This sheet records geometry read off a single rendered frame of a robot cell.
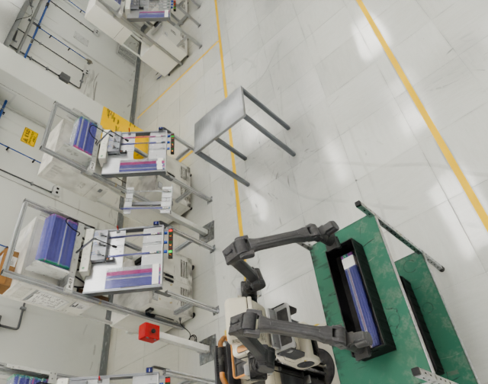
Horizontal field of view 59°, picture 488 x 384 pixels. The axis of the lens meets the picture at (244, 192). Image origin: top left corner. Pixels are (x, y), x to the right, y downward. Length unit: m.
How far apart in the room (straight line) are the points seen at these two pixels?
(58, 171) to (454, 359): 4.10
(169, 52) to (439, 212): 5.89
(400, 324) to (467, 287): 1.05
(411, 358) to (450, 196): 1.60
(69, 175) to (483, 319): 4.12
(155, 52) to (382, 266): 6.53
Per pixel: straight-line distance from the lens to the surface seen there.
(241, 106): 4.22
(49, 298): 4.34
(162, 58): 8.20
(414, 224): 3.47
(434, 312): 2.82
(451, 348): 2.75
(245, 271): 2.23
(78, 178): 5.15
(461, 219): 3.35
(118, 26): 7.98
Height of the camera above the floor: 2.89
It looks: 36 degrees down
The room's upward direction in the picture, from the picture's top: 58 degrees counter-clockwise
